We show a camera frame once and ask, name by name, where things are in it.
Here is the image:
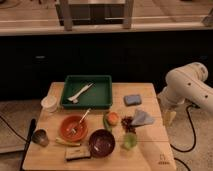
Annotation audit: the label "blue sponge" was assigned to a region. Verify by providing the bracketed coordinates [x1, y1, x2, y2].
[124, 95, 142, 106]

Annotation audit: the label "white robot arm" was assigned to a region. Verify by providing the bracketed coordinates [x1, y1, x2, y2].
[157, 62, 213, 126]

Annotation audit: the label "purple bowl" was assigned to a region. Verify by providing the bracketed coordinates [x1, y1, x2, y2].
[88, 129, 115, 158]

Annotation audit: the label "spoon in orange bowl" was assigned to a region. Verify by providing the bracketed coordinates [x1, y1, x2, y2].
[69, 108, 91, 134]

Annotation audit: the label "orange bowl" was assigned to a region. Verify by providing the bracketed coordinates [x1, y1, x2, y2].
[59, 115, 88, 142]

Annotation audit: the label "grey blue cloth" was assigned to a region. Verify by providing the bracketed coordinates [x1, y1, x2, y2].
[131, 109, 155, 126]

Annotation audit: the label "dark red toy grapes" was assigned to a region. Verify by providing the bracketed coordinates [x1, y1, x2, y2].
[121, 116, 136, 133]

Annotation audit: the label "green cup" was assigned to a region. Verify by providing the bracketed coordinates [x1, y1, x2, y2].
[123, 132, 137, 150]

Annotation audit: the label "orange toy fruit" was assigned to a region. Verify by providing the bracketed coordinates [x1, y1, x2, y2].
[107, 112, 119, 126]

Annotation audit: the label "green toy vegetable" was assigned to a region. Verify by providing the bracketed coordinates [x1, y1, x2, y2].
[103, 113, 112, 132]

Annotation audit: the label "green plastic tray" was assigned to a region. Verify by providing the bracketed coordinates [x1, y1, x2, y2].
[60, 75, 113, 109]

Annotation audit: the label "yellow toy banana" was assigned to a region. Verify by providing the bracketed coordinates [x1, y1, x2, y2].
[55, 137, 81, 147]

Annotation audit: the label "white cup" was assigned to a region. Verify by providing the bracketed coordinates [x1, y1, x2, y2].
[41, 96, 57, 112]

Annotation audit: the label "metal cup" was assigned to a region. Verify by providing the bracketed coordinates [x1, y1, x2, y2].
[32, 129, 49, 147]

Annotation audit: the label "black pole left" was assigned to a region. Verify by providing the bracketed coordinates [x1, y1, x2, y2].
[19, 119, 36, 171]

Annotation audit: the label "wooden chair legs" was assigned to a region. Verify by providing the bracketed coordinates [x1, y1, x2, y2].
[55, 0, 134, 31]

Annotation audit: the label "black cable right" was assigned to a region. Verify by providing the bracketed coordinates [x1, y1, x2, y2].
[170, 103, 198, 171]

